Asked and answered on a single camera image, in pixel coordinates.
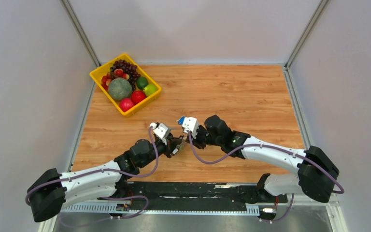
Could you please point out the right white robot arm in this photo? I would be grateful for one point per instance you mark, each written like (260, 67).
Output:
(311, 172)

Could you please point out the red-yellow peach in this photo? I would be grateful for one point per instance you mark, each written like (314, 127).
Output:
(126, 76)

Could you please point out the silver key with blue tag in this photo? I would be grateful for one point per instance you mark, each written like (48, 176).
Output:
(181, 120)

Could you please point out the yellow plastic fruit tray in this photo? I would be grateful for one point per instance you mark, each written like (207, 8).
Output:
(102, 78)

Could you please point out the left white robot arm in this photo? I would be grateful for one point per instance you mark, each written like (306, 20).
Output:
(54, 191)

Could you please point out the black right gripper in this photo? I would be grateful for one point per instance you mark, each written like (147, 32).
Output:
(195, 141)

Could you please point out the dark purple grape bunch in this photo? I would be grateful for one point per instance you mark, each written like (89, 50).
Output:
(128, 68)

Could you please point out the red apple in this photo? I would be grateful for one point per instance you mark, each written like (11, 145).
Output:
(137, 96)
(126, 104)

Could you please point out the silver keyring bunch with keys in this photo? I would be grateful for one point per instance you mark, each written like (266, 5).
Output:
(180, 145)

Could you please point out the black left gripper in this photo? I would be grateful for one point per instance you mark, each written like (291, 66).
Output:
(172, 142)

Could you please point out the aluminium frame post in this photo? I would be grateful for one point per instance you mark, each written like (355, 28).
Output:
(80, 31)
(307, 31)

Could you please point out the dark green lime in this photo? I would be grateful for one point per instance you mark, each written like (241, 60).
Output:
(141, 82)

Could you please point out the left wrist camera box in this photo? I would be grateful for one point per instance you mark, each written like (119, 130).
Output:
(161, 131)

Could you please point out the right aluminium frame post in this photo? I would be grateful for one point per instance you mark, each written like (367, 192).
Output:
(307, 31)

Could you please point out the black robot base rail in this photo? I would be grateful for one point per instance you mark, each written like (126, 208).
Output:
(195, 196)

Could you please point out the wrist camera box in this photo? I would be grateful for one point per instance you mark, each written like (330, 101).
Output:
(190, 125)
(161, 131)

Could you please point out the green netted melon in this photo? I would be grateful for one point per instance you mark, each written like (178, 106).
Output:
(119, 89)

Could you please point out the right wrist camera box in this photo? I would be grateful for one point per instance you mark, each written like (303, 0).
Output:
(190, 125)

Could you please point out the left aluminium frame post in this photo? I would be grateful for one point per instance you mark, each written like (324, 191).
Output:
(80, 31)

